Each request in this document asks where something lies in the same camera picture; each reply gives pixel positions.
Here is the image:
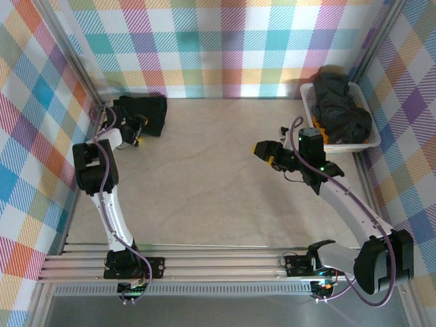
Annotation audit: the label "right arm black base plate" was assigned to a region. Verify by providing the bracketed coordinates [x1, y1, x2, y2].
[284, 254, 348, 277]

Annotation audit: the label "slotted grey cable duct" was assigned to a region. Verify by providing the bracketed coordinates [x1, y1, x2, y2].
[53, 284, 313, 297]

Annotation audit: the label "colourful plaid backdrop panel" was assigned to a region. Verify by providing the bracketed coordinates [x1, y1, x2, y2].
[354, 0, 436, 327]
[44, 0, 398, 100]
[0, 0, 103, 327]

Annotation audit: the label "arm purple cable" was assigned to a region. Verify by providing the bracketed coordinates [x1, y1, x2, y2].
[89, 104, 153, 302]
[288, 116, 398, 307]

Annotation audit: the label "dark grey crumpled t-shirt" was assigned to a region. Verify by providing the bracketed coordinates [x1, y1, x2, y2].
[311, 65, 374, 144]

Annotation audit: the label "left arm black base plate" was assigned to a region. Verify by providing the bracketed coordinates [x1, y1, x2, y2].
[103, 257, 167, 281]

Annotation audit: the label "white plastic basket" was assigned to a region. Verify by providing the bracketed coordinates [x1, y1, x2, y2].
[299, 81, 381, 153]

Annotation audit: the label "long aluminium base rail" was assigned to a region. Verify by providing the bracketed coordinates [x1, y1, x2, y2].
[36, 243, 414, 283]

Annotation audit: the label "aluminium corner post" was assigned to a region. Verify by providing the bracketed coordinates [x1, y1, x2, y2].
[349, 0, 409, 86]
[32, 0, 112, 106]

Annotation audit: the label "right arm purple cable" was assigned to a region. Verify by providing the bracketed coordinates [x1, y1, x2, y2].
[288, 116, 398, 307]

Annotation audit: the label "black t-shirt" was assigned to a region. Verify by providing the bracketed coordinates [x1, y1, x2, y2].
[114, 95, 168, 137]

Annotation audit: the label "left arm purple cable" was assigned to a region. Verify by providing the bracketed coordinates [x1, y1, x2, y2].
[89, 104, 153, 302]

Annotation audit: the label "aluminium frame leg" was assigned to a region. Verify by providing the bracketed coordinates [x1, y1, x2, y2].
[396, 279, 429, 327]
[29, 282, 57, 327]

